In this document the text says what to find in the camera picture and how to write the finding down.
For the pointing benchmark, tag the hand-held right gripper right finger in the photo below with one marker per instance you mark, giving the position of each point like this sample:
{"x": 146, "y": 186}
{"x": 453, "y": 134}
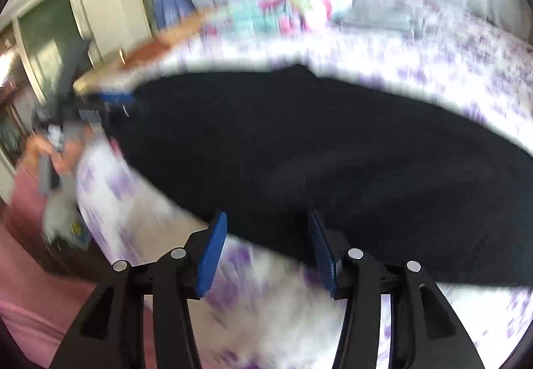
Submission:
{"x": 324, "y": 256}

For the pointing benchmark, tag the orange pillow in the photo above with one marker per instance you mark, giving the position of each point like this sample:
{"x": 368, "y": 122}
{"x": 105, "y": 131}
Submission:
{"x": 145, "y": 50}

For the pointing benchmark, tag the grey garment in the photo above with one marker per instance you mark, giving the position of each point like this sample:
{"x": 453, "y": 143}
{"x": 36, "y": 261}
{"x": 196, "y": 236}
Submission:
{"x": 374, "y": 19}

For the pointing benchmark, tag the folded teal pink floral quilt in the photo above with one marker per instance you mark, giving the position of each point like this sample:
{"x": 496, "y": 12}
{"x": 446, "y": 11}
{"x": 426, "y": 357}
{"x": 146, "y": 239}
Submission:
{"x": 270, "y": 11}

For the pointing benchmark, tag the person's left hand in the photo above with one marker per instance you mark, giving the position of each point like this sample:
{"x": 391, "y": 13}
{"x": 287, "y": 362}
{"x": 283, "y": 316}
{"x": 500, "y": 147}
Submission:
{"x": 71, "y": 154}

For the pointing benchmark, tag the person's pink clothing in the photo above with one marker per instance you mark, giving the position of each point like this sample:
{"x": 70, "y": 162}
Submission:
{"x": 25, "y": 269}

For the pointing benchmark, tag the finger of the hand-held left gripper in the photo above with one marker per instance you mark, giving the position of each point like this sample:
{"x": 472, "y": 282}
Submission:
{"x": 118, "y": 97}
{"x": 89, "y": 116}

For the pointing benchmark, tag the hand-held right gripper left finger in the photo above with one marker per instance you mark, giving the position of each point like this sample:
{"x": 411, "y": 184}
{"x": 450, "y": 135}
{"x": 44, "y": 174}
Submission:
{"x": 212, "y": 256}

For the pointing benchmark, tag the green glass door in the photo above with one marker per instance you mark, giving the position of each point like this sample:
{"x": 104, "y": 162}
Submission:
{"x": 46, "y": 40}

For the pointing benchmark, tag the black pants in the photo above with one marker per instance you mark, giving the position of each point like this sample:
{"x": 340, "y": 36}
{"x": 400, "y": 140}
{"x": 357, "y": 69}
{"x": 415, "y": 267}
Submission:
{"x": 291, "y": 152}

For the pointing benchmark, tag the bed with purple floral sheet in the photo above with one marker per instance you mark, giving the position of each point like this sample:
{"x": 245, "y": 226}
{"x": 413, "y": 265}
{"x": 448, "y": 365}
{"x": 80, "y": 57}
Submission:
{"x": 458, "y": 73}

